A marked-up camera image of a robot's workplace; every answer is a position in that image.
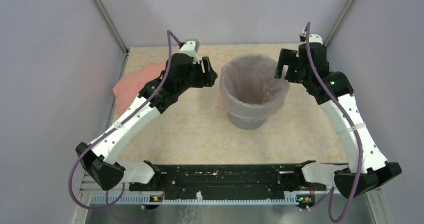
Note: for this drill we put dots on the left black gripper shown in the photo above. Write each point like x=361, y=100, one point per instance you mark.
x=207, y=79

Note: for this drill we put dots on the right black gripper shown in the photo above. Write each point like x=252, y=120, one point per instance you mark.
x=287, y=57

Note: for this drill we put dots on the translucent pink trash bag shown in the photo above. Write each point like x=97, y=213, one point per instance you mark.
x=255, y=86

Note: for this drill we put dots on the grey plastic trash bin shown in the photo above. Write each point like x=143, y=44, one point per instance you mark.
x=251, y=93

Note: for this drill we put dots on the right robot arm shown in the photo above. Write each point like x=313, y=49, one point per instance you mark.
x=367, y=167

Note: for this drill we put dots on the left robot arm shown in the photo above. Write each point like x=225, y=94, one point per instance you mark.
x=100, y=157

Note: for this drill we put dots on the folded pink trash bags stack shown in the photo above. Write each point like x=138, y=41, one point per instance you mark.
x=128, y=88

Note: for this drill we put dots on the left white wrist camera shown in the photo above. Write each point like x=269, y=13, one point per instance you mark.
x=191, y=48

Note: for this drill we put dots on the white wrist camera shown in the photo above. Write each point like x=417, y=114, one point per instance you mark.
x=191, y=48
x=315, y=40

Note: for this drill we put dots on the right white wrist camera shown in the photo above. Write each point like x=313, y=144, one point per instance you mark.
x=315, y=40

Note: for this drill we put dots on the right aluminium frame post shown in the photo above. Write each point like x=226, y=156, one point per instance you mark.
x=341, y=18

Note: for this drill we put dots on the aluminium frame post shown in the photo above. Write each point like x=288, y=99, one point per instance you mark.
x=104, y=14
x=341, y=18

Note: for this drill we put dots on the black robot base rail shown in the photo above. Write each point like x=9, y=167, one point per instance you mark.
x=235, y=182

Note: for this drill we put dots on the white slotted cable duct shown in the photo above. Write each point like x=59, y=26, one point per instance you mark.
x=156, y=199

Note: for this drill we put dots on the left aluminium frame post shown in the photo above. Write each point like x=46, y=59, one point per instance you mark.
x=104, y=14

